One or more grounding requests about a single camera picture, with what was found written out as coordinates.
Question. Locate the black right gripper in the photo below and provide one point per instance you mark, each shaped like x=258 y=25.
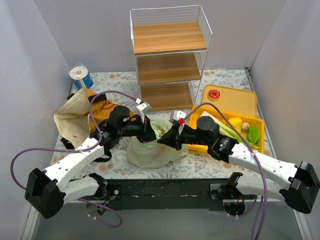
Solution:
x=177 y=137

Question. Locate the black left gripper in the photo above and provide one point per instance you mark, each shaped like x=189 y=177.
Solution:
x=145 y=129

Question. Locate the light green plastic bag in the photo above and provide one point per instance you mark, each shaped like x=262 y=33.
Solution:
x=152 y=154

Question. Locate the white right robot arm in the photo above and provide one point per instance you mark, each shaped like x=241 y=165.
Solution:
x=295 y=184

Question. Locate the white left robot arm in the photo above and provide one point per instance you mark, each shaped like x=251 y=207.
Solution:
x=49 y=189

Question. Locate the white toy leek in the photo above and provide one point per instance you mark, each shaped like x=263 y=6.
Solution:
x=226 y=130

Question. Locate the red toy donut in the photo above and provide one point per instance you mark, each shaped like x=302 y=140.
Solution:
x=214 y=95

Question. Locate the yellow toy bell pepper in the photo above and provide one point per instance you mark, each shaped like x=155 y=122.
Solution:
x=236 y=122

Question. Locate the yellow flat tray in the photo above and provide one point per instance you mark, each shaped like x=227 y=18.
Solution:
x=233 y=100

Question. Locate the white toy garlic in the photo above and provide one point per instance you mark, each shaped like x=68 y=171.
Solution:
x=245 y=126

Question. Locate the yellow plastic bin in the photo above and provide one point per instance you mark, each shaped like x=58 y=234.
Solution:
x=256 y=122

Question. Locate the green toy leaf vegetable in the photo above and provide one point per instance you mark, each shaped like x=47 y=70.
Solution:
x=253 y=134

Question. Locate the blue wrapped toilet paper roll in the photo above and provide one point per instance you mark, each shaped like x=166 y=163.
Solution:
x=80 y=76

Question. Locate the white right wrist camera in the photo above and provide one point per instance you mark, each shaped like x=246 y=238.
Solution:
x=178 y=116

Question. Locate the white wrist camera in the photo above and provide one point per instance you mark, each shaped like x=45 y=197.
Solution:
x=142 y=108
x=178 y=116

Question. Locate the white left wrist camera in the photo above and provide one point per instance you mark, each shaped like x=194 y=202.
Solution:
x=142 y=108

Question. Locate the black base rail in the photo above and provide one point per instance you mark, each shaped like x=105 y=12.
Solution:
x=155 y=194

